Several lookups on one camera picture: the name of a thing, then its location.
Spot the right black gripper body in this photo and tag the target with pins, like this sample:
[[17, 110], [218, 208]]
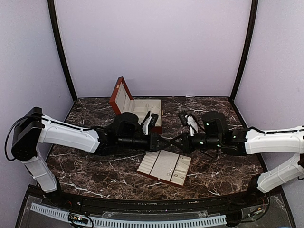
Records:
[[190, 147]]

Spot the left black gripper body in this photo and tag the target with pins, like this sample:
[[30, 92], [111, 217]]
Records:
[[152, 141]]

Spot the red jewelry tray cream insert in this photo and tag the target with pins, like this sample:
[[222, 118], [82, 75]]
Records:
[[155, 165]]

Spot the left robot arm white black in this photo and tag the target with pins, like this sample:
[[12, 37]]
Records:
[[35, 127]]

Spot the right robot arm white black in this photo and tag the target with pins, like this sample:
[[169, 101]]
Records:
[[215, 134]]

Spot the red wooden jewelry box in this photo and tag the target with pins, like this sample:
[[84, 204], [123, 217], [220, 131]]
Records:
[[122, 101]]

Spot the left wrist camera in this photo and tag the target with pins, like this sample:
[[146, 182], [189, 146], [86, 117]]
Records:
[[149, 122]]

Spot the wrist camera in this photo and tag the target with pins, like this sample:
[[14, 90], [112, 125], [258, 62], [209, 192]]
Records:
[[188, 121], [149, 122]]

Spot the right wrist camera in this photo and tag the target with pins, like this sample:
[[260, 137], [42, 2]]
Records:
[[188, 121]]

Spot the white slotted cable duct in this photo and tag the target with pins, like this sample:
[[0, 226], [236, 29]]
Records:
[[127, 220]]

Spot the black front table rail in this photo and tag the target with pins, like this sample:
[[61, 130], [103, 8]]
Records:
[[94, 205]]

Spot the right black frame post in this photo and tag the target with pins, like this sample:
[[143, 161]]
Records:
[[246, 48]]

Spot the black frame post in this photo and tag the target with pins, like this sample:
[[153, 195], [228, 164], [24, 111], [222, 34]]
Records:
[[246, 48], [60, 49]]

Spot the left black frame post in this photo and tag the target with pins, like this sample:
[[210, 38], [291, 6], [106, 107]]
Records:
[[60, 49]]

